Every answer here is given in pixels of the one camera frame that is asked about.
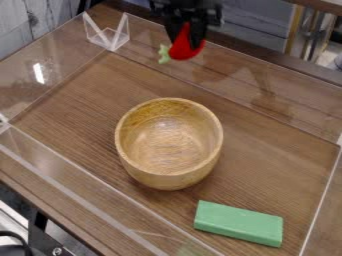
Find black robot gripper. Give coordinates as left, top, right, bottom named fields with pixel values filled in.
left=149, top=0, right=225, bottom=49

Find red plush fruit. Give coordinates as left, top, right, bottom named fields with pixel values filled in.
left=158, top=22, right=206, bottom=64

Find wooden chair in background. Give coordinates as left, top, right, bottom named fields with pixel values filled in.
left=283, top=0, right=342, bottom=62

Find wooden bowl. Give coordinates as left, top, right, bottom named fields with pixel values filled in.
left=115, top=97, right=225, bottom=191

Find green rectangular block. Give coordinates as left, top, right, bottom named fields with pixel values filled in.
left=194, top=200, right=283, bottom=248

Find black table leg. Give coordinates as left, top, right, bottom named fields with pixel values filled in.
left=28, top=211, right=75, bottom=256

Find clear acrylic corner bracket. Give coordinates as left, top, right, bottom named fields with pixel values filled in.
left=82, top=12, right=130, bottom=52

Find black cable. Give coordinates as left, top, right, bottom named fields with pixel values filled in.
left=0, top=230, right=34, bottom=256

